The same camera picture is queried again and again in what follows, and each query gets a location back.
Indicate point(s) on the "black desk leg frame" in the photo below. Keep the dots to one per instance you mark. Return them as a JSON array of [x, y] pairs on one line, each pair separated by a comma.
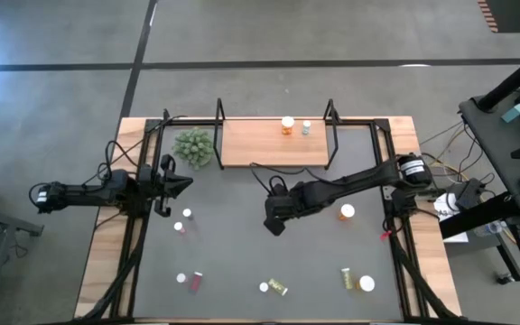
[[476, 216]]

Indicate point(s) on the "wooden shelf black metal frame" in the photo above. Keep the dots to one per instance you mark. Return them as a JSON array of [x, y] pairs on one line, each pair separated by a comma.
[[264, 144]]

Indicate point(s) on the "orange bottle with mixed pills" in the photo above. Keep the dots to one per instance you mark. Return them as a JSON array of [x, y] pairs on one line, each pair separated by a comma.
[[287, 128]]

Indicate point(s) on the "white paper sheet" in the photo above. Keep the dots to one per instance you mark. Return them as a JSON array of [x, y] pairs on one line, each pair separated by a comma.
[[445, 210]]

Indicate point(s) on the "black power box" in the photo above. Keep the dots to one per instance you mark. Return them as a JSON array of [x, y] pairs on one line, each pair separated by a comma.
[[470, 192]]

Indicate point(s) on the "clear plastic bottle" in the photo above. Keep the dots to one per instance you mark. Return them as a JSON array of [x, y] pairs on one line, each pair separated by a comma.
[[488, 229]]

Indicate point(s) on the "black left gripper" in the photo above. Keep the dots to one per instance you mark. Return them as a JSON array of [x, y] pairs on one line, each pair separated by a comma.
[[160, 186]]

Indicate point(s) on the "teal block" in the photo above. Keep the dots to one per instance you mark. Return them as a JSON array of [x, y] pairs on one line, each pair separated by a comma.
[[514, 113]]

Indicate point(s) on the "black pole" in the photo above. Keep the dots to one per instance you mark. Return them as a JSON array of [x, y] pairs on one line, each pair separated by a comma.
[[513, 79]]

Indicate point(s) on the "green plant in patterned pot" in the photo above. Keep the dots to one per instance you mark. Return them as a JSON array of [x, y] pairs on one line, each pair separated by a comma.
[[193, 146]]

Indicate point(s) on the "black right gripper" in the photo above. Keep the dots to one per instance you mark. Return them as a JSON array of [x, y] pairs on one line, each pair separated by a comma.
[[282, 207]]

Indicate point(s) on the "dark floor mat striped edges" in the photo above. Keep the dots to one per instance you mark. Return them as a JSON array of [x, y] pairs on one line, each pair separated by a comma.
[[513, 15]]

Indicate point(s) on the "pale green pill bottle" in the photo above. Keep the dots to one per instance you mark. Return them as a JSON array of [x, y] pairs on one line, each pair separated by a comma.
[[278, 286]]

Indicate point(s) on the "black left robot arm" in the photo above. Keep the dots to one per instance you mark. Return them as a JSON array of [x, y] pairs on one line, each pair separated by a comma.
[[84, 194]]

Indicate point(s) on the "orange pill bottle white cap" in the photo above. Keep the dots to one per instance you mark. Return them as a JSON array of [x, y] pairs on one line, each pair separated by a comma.
[[347, 210]]

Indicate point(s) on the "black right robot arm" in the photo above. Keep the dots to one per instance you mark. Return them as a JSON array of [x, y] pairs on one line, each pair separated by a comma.
[[359, 178]]

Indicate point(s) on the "black aluminium rig frame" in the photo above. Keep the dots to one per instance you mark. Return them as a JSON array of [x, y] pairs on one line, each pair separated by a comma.
[[188, 122]]

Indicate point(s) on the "black desk caster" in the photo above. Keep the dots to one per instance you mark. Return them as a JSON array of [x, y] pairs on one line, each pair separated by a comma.
[[504, 279]]

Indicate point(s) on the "small pink pill bottle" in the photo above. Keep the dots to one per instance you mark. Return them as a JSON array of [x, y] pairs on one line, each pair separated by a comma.
[[181, 277], [179, 226]]

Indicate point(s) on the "gray side desk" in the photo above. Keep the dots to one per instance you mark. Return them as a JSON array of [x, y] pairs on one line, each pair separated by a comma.
[[494, 149]]

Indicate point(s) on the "gray table mat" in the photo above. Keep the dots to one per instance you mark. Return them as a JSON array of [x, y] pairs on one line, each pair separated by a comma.
[[242, 253]]

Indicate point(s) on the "orange bottle large white cap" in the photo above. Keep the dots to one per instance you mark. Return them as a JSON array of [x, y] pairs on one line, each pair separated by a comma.
[[366, 283]]

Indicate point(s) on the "small blue pill bottle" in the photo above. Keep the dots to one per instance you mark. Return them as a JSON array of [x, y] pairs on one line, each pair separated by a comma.
[[306, 128]]

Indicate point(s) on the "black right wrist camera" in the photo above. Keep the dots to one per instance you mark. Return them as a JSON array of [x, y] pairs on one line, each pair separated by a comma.
[[275, 225]]

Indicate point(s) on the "yellow speckled pill bottle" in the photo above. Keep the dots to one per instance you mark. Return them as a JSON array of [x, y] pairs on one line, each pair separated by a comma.
[[346, 278]]

